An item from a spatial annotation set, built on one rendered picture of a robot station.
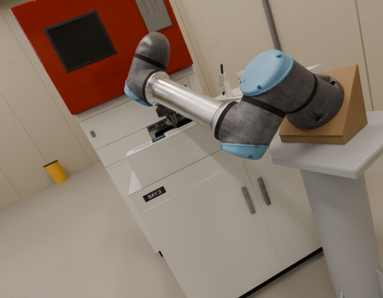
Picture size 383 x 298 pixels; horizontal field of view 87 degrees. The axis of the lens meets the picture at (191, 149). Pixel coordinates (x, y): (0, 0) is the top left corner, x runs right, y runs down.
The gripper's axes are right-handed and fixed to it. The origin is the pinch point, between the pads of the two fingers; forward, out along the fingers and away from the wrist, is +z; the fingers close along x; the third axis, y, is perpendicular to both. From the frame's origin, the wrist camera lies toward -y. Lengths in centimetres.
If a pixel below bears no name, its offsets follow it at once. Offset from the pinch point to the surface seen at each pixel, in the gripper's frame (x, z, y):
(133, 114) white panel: 3.7, -16.4, 25.3
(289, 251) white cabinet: 20, 75, -48
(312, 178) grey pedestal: 41, 21, -69
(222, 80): -7.3, -13.9, -34.8
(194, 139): 35.4, 1.8, -32.0
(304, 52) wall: -172, -4, -70
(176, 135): 39.5, -2.8, -27.7
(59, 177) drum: -186, 71, 667
